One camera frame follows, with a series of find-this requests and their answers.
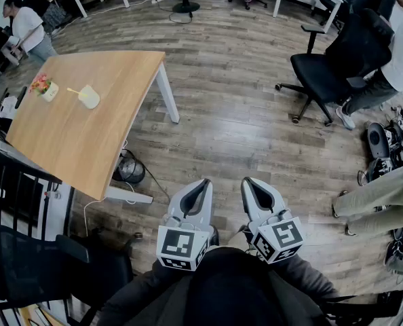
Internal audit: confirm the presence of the person's left forearm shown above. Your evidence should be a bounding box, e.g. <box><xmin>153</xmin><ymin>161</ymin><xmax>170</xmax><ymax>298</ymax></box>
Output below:
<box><xmin>98</xmin><ymin>259</ymin><xmax>195</xmax><ymax>326</ymax></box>

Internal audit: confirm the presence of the pile of black white equipment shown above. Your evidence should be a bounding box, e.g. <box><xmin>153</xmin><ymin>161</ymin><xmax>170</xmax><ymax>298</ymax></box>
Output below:
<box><xmin>357</xmin><ymin>107</ymin><xmax>403</xmax><ymax>186</ymax></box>

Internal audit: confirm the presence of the black office chair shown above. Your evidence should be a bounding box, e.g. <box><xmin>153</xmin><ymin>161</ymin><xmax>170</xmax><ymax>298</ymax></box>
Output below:
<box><xmin>275</xmin><ymin>7</ymin><xmax>396</xmax><ymax>127</ymax></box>
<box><xmin>0</xmin><ymin>225</ymin><xmax>134</xmax><ymax>326</ymax></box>

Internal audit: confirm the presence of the white cup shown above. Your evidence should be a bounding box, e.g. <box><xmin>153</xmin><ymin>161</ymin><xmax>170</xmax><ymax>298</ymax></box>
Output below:
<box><xmin>78</xmin><ymin>84</ymin><xmax>101</xmax><ymax>110</ymax></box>

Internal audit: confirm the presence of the white pot with pink flowers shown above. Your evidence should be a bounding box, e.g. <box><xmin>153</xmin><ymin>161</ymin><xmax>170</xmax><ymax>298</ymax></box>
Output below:
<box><xmin>28</xmin><ymin>73</ymin><xmax>60</xmax><ymax>103</ymax></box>

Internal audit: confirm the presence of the person's right forearm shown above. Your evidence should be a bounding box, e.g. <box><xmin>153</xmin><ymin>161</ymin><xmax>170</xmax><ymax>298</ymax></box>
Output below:
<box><xmin>272</xmin><ymin>253</ymin><xmax>340</xmax><ymax>305</ymax></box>

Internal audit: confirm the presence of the yellow toothbrush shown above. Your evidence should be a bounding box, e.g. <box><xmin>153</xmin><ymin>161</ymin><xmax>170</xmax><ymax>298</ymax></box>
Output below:
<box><xmin>66</xmin><ymin>86</ymin><xmax>89</xmax><ymax>98</ymax></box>

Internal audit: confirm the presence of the person's dark clothed body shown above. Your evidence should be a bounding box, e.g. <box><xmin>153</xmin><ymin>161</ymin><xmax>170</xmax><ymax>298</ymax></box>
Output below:
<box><xmin>130</xmin><ymin>225</ymin><xmax>358</xmax><ymax>326</ymax></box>

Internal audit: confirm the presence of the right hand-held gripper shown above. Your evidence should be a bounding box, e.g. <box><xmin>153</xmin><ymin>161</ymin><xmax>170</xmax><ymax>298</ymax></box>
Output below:
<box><xmin>240</xmin><ymin>177</ymin><xmax>305</xmax><ymax>265</ymax></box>

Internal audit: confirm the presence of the black railing with wooden handrail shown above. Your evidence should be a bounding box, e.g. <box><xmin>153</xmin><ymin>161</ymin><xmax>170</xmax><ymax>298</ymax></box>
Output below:
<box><xmin>0</xmin><ymin>137</ymin><xmax>75</xmax><ymax>240</ymax></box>

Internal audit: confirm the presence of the black round cage fan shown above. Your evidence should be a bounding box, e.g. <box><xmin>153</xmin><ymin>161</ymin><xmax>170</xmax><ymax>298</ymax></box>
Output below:
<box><xmin>112</xmin><ymin>149</ymin><xmax>147</xmax><ymax>185</ymax></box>

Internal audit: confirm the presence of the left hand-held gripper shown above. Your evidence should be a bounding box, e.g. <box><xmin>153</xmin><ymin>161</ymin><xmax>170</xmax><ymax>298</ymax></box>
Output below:
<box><xmin>155</xmin><ymin>178</ymin><xmax>220</xmax><ymax>272</ymax></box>

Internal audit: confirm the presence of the wooden table with white legs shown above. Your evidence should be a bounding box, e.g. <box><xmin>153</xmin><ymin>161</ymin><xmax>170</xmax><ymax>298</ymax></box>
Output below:
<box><xmin>5</xmin><ymin>50</ymin><xmax>180</xmax><ymax>204</ymax></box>

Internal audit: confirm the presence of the black oval plastic shell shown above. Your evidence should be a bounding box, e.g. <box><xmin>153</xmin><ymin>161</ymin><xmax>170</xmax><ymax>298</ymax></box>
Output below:
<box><xmin>366</xmin><ymin>122</ymin><xmax>391</xmax><ymax>160</ymax></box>

